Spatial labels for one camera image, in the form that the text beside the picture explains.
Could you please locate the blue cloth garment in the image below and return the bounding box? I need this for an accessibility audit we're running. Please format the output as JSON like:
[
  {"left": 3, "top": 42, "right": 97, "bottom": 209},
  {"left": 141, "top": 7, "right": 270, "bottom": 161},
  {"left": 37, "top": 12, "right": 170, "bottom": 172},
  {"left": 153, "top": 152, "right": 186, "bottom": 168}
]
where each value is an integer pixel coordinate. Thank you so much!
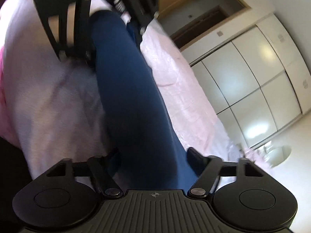
[{"left": 90, "top": 10, "right": 197, "bottom": 191}]

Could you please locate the round ceiling lamp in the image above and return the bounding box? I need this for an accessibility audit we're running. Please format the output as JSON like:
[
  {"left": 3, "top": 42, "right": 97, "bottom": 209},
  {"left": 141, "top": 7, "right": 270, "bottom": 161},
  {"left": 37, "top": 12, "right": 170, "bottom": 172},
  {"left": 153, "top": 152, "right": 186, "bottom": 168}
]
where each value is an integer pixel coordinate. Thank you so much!
[{"left": 264, "top": 146, "right": 292, "bottom": 168}]

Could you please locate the pink white bed cover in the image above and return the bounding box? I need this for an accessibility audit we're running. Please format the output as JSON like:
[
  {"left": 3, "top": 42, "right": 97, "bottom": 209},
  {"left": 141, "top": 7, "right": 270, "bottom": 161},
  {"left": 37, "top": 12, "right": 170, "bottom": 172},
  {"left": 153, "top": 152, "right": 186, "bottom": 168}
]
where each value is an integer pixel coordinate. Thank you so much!
[{"left": 0, "top": 0, "right": 266, "bottom": 190}]

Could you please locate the white wardrobe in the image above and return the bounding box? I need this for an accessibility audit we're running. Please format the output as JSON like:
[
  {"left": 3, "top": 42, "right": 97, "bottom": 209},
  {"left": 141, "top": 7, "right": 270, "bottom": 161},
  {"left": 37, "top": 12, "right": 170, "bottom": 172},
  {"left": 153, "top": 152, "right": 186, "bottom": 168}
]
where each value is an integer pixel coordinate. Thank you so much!
[{"left": 192, "top": 15, "right": 310, "bottom": 147}]

